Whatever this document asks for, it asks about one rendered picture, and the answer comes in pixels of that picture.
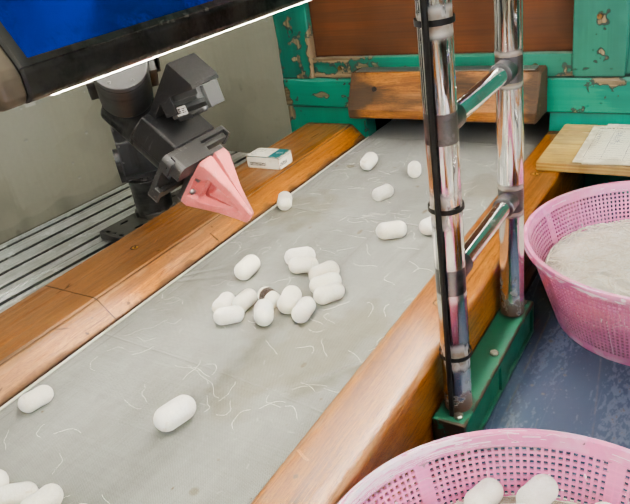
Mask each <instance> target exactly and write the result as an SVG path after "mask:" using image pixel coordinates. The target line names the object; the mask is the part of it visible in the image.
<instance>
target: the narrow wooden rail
mask: <svg viewBox="0 0 630 504"><path fill-rule="evenodd" d="M558 133H559V131H548V132H547V134H546V135H545V136H544V137H543V139H542V140H541V141H540V142H539V144H538V145H537V146H536V147H535V149H534V150H533V151H532V152H531V154H530V155H529V156H528V157H527V159H526V160H525V161H524V226H525V223H526V222H527V220H528V218H529V217H530V216H531V214H532V213H533V212H534V211H535V210H536V209H538V208H539V207H540V206H541V205H543V204H544V203H546V202H548V201H549V200H551V199H553V198H555V197H558V196H560V195H562V194H565V193H568V192H570V191H574V190H577V189H580V188H584V187H585V174H582V173H567V172H553V171H538V170H536V162H537V160H538V159H539V158H540V156H541V155H542V154H543V152H544V151H545V150H546V148H547V147H548V146H549V145H550V143H551V142H552V141H553V139H554V138H555V137H556V135H557V134H558ZM537 273H538V270H537V268H536V266H535V265H534V264H533V263H532V261H531V260H530V259H529V257H528V256H527V254H526V252H525V249H524V296H525V294H526V293H527V291H528V289H529V287H530V286H531V284H532V282H533V280H534V279H535V277H536V275H537ZM466 286H467V306H468V326H469V344H470V346H471V348H472V352H473V350H474V348H475V347H476V345H477V344H478V342H479V340H480V339H481V337H482V335H483V334H484V332H485V330H486V329H487V327H488V326H489V324H490V322H491V321H492V319H493V317H494V316H495V314H496V312H497V311H498V309H499V308H500V306H501V304H500V262H499V229H498V230H497V231H496V233H495V234H494V236H493V237H492V238H491V240H490V241H489V242H488V244H487V245H486V246H485V248H484V249H483V251H482V252H481V253H480V255H479V256H478V257H477V259H476V260H475V261H474V263H473V269H472V270H471V271H470V273H469V274H468V276H467V277H466ZM439 347H440V333H439V320H438V306H437V293H436V280H435V274H434V275H433V276H432V277H431V278H430V280H429V281H428V282H427V283H426V285H425V286H424V287H423V288H422V290H421V291H420V292H419V293H418V295H417V296H416V297H415V298H414V300H413V301H412V302H411V303H410V305H409V306H408V307H407V308H406V310H405V311H404V312H403V313H402V315H401V316H400V317H399V318H398V320H397V321H396V322H395V323H394V325H393V326H392V327H391V328H390V330H389V331H388V332H387V333H386V335H385V336H384V337H383V338H382V340H381V341H380V342H379V343H378V345H377V346H376V347H375V348H374V350H373V351H372V352H371V353H370V355H369V356H368V357H367V358H366V360H365V361H364V362H363V363H362V365H361V366H360V367H359V368H358V370H357V371H356V372H355V373H354V375H353V376H352V377H351V378H350V380H349V381H348V382H347V383H346V385H345V386H344V387H343V388H342V390H341V391H340V392H339V393H338V395H337V396H336V397H335V398H334V400H333V401H332V402H331V403H330V405H329V406H328V407H327V408H326V410H325V411H324V412H323V413H322V415H321V416H320V417H319V418H318V420H317V421H316V422H315V423H314V425H313V426H312V427H311V428H310V430H309V431H308V432H307V433H306V435H305V436H304V437H303V438H302V440H301V441H300V442H299V443H298V445H297V446H296V447H295V448H294V450H293V451H292V452H291V453H290V455H289V456H288V457H287V458H286V460H285V461H284V462H283V463H282V465H281V466H280V467H279V468H278V470H277V471H276V472H275V473H274V475H273V476H272V477H271V478H270V480H269V481H268V482H267V483H266V485H265V486H264V487H263V488H262V490H261V491H260V492H259V493H258V495H257V496H256V497H255V498H254V500H253V501H252V502H251V503H250V504H337V503H338V502H339V501H340V500H341V499H342V498H343V497H344V496H345V495H346V494H347V493H348V492H349V491H350V490H351V489H352V488H353V487H354V486H355V485H356V484H357V483H358V482H360V481H361V480H362V479H363V478H364V477H366V476H367V475H368V474H370V473H371V472H372V471H374V470H375V469H377V468H378V467H380V466H381V465H383V464H384V463H386V462H388V461H389V460H391V459H393V458H395V457H396V456H398V455H400V454H402V453H404V452H406V451H408V450H411V449H413V448H416V447H418V446H420V445H423V444H426V443H429V442H431V441H434V435H433V424H432V417H433V415H434V414H435V412H436V411H437V409H438V407H439V406H440V404H441V402H442V401H443V399H444V386H443V373H442V359H441V357H440V356H439V352H440V354H441V349H440V351H439Z"/></svg>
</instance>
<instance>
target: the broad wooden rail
mask: <svg viewBox="0 0 630 504"><path fill-rule="evenodd" d="M364 139H365V137H364V136H363V135H362V134H361V133H360V132H359V131H358V130H357V129H356V128H355V127H354V126H353V125H352V124H340V123H313V122H309V123H307V124H305V125H304V126H302V127H300V128H299V129H297V130H296V131H294V132H292V133H291V134H289V135H288V136H286V137H284V138H283V139H281V140H279V141H278V142H276V143H275V144H273V145H271V146H270V147H268V148H274V149H290V150H291V155H292V160H293V162H291V163H290V164H288V165H287V166H285V167H284V168H282V169H281V170H273V169H261V168H249V167H248V163H247V161H246V162H244V163H242V164H241V165H239V166H237V167H236V168H235V171H236V174H237V177H238V180H239V183H240V185H241V188H242V190H243V192H244V194H245V196H246V198H247V200H248V202H249V204H250V206H251V208H252V210H253V212H254V214H253V216H252V218H251V219H250V221H248V222H243V221H240V220H238V219H235V218H232V217H229V216H226V215H223V214H220V213H216V212H212V211H208V210H203V209H199V208H195V207H190V206H186V205H185V204H184V203H183V202H179V203H178V204H176V205H174V206H173V207H171V208H170V209H168V210H166V211H165V212H163V213H161V214H160V215H158V216H157V217H155V218H153V219H152V220H150V221H149V222H147V223H145V224H144V225H142V226H140V227H139V228H137V229H136V230H134V231H132V232H131V233H129V234H128V235H126V236H124V237H123V238H121V239H119V240H118V241H116V242H115V243H113V244H111V245H110V246H108V247H107V248H105V249H103V250H102V251H100V252H98V253H97V254H95V255H94V256H92V257H90V258H89V259H87V260H86V261H84V262H82V263H81V264H79V265H78V266H76V267H74V268H73V269H71V270H69V271H68V272H66V273H65V274H63V275H61V276H60V277H58V278H57V279H55V280H53V281H52V282H50V283H48V284H47V285H45V286H44V287H42V288H40V289H39V290H37V291H36V292H34V293H32V294H31V295H29V296H27V297H26V298H24V299H23V300H21V301H19V302H18V303H16V304H15V305H13V306H11V307H10V308H8V309H6V310H5V311H3V312H2V313H0V407H1V406H3V405H4V404H6V403H7V402H8V401H10V400H11V399H12V398H14V397H15V396H16V395H18V394H19V393H20V392H22V391H23V390H25V389H26V388H27V387H29V386H30V385H31V384H33V383H34V382H35V381H37V380H38V379H39V378H41V377H42V376H44V375H45V374H46V373H48V372H49V371H50V370H52V369H53V368H54V367H56V366H57V365H58V364H60V363H61V362H63V361H64V360H65V359H67V358H68V357H69V356H71V355H72V354H73V353H75V352H76V351H77V350H79V349H80V348H82V347H83V346H84V345H86V344H87V343H88V342H90V341H91V340H92V339H94V338H95V337H96V336H98V335H99V334H101V333H102V332H103V331H105V330H106V329H107V328H109V327H110V326H111V325H113V324H114V323H115V322H117V321H118V320H120V319H121V318H122V317H124V316H125V315H126V314H128V313H129V312H130V311H132V310H133V309H134V308H136V307H137V306H139V305H140V304H141V303H143V302H144V301H145V300H147V299H148V298H149V297H151V296H152V295H153V294H155V293H156V292H158V291H159V290H160V289H162V288H163V287H164V286H166V285H167V284H168V283H170V282H171V281H172V280H174V279H175V278H177V277H178V276H179V275H181V274H182V273H183V272H185V271H186V270H187V269H189V268H190V267H191V266H193V265H194V264H196V263H197V262H198V261H200V260H201V259H202V258H204V257H205V256H206V255H208V254H209V253H210V252H212V251H213V250H215V249H216V248H217V247H219V246H220V245H221V244H223V243H224V242H225V241H227V240H228V239H229V238H231V237H232V236H234V235H235V234H236V233H238V232H239V231H240V230H242V229H243V228H244V227H246V226H247V225H248V224H250V223H251V222H253V221H254V220H255V219H257V218H258V217H259V216H261V215H262V214H263V213H265V212H266V211H267V210H269V209H270V208H272V207H273V206H274V205H276V204H277V200H278V195H279V194H280V193H281V192H282V191H287V192H289V193H290V194H291V193H292V192H293V191H295V190H296V189H297V188H299V187H300V186H301V185H303V184H304V183H305V182H307V181H308V180H310V179H311V178H312V177H314V176H315V175H316V174H318V173H319V172H320V171H322V170H323V169H324V168H326V167H327V166H329V165H330V164H331V163H333V162H334V161H335V160H337V159H338V158H339V157H341V156H342V155H343V154H345V153H346V152H348V151H349V150H350V149H352V148H353V147H354V146H356V145H357V144H358V143H360V142H361V141H362V140H364Z"/></svg>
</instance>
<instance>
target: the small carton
mask: <svg viewBox="0 0 630 504"><path fill-rule="evenodd" d="M246 158H247V163H248V167H249V168H261V169H273V170H281V169H282V168H284V167H285V166H287V165H288V164H290V163H291V162H293V160H292V155H291V150H290V149H274V148H258V149H256V150H254V151H253V152H251V153H249V154H248V155H246Z"/></svg>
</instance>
